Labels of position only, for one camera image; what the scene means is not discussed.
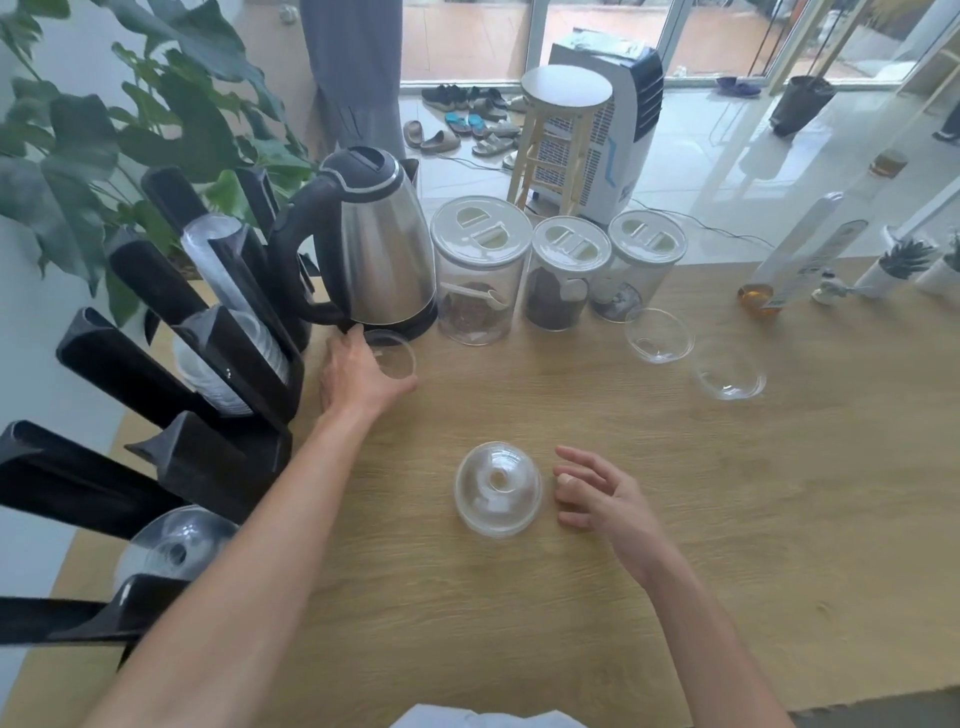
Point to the spiky succulent in white pot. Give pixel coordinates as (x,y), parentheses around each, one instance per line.
(941,277)

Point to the rosette succulent in white pot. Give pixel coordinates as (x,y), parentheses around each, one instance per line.
(877,281)

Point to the large leafy potted plant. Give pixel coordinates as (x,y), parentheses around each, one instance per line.
(172,135)

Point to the clear jar of dark grounds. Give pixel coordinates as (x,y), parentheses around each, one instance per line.
(570,240)

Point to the white portable air cooler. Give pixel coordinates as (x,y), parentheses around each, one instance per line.
(630,135)

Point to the clear jar with white lid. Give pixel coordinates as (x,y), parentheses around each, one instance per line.
(646,236)

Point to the clear dome cup lid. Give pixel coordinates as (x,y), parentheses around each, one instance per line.
(396,356)
(731,386)
(660,349)

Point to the steel electric kettle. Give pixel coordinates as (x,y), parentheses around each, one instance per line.
(382,255)

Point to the row of shoes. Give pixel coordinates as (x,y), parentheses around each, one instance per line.
(439,141)

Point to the black cup lid organizer rack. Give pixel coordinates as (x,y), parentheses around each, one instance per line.
(187,457)

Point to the white shirt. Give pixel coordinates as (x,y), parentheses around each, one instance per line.
(465,718)

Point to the person's right hand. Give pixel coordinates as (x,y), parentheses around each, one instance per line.
(622,517)

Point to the person's left hand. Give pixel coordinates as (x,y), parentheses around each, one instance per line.
(352,379)

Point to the large clear jar white lid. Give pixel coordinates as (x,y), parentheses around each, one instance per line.
(480,221)

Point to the person's left forearm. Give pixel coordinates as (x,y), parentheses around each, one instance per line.
(240,570)

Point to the tall glass oil bottle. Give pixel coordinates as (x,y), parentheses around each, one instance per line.
(802,255)

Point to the small white figurine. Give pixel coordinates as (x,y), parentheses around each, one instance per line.
(827,289)

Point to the round wooden stool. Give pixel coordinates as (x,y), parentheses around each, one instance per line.
(566,86)

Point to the person's right forearm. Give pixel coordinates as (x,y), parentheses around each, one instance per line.
(712,660)

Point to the pair of blue slippers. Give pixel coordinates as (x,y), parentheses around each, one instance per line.
(739,88)

